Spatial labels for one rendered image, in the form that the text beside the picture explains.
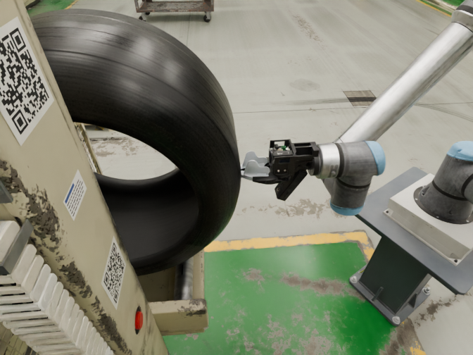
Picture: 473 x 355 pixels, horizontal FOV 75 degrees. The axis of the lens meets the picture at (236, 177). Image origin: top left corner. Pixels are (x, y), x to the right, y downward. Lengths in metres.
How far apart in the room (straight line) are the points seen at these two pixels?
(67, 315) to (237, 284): 1.50
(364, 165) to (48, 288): 0.69
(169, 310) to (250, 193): 1.63
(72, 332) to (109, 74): 0.33
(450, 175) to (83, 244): 1.24
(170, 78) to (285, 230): 1.67
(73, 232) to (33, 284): 0.07
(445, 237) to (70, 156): 1.27
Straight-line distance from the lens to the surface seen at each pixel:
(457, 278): 1.42
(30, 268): 0.33
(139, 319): 0.62
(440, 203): 1.43
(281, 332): 1.75
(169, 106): 0.50
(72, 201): 0.37
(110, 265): 0.48
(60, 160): 0.35
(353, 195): 0.87
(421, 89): 0.97
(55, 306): 0.37
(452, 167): 1.37
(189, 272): 0.83
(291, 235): 2.06
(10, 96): 0.30
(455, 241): 1.39
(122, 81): 0.49
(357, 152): 0.81
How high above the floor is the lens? 1.62
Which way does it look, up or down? 42 degrees down
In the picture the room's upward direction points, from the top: straight up
